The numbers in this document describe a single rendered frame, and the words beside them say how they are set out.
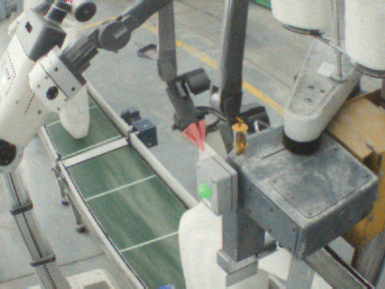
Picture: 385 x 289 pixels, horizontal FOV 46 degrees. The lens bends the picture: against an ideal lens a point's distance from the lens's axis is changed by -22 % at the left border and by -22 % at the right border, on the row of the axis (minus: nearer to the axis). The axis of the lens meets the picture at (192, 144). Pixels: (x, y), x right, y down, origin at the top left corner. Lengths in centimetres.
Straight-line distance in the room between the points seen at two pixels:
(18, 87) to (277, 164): 69
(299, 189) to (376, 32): 38
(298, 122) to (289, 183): 12
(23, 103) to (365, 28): 90
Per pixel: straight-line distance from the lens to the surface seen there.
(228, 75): 132
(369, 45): 101
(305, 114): 105
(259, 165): 105
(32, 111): 137
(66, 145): 303
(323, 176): 102
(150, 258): 223
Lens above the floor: 194
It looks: 33 degrees down
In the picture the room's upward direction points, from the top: 5 degrees counter-clockwise
